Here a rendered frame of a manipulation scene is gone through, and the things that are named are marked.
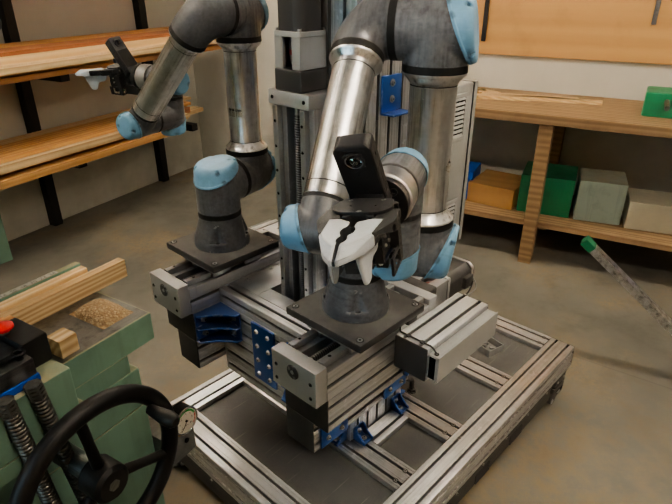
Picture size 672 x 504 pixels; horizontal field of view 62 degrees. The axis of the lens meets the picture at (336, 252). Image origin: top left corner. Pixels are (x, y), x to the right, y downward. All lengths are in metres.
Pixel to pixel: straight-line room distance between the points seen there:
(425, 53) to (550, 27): 2.71
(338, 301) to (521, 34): 2.76
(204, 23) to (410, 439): 1.30
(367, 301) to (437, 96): 0.44
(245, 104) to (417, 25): 0.67
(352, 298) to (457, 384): 0.93
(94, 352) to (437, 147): 0.71
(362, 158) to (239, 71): 0.93
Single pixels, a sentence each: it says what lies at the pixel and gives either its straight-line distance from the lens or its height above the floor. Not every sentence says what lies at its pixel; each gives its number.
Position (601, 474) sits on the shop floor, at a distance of 2.18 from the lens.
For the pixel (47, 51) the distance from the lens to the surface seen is 3.49.
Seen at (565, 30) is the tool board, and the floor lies 1.20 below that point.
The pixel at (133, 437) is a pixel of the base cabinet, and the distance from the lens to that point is 1.25.
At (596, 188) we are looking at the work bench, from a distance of 3.37.
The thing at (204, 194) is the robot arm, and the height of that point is 0.98.
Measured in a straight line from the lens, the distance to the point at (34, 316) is 1.19.
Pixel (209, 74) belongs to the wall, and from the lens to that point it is 4.86.
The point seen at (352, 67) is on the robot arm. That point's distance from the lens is 0.98.
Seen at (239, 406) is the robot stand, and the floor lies 0.21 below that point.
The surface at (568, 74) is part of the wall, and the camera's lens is 3.72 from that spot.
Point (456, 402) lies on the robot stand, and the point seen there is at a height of 0.21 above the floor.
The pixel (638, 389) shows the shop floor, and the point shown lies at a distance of 2.60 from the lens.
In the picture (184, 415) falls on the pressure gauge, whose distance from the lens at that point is 1.23.
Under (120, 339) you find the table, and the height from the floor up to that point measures 0.88.
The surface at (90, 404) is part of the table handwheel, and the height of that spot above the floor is 0.95.
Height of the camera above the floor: 1.49
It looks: 26 degrees down
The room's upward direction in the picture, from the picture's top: straight up
